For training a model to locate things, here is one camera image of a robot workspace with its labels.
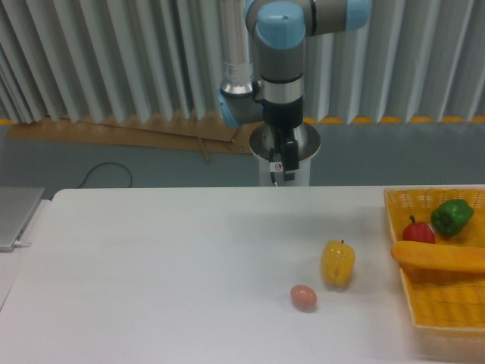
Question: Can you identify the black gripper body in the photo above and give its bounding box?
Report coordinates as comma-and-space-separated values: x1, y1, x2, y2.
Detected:
262, 97, 304, 130

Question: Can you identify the long orange bread loaf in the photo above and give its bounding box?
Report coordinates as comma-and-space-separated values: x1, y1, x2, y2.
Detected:
391, 240, 484, 274

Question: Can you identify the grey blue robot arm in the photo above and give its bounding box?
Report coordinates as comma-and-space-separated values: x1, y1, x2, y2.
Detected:
217, 1, 371, 187

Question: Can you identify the brown cardboard sheet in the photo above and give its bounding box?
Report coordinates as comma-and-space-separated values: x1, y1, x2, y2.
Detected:
8, 112, 254, 161

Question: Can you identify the yellow bell pepper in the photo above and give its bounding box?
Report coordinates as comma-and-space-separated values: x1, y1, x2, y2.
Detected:
321, 240, 355, 287

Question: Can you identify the red bell pepper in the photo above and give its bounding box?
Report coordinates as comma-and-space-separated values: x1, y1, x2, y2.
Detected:
402, 215, 436, 244

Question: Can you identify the brown egg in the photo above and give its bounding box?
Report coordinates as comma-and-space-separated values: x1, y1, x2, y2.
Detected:
290, 284, 318, 311

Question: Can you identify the green bell pepper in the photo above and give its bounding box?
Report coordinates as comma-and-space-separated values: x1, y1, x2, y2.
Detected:
430, 199, 474, 237

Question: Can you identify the white folding partition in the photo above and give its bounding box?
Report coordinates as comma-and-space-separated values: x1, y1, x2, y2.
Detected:
1, 1, 484, 123

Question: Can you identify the yellow woven basket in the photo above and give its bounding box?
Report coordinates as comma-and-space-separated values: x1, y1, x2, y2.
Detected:
383, 187, 484, 334

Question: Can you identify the silver laptop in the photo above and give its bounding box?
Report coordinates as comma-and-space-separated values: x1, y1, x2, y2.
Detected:
1, 187, 44, 253

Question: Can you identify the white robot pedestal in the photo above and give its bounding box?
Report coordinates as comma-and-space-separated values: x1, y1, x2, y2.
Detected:
249, 122, 321, 187

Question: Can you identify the black floor cable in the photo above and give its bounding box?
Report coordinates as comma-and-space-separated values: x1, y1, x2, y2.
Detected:
77, 162, 133, 189

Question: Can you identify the white laptop cable plug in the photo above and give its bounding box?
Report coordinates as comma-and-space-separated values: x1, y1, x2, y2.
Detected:
13, 240, 32, 248

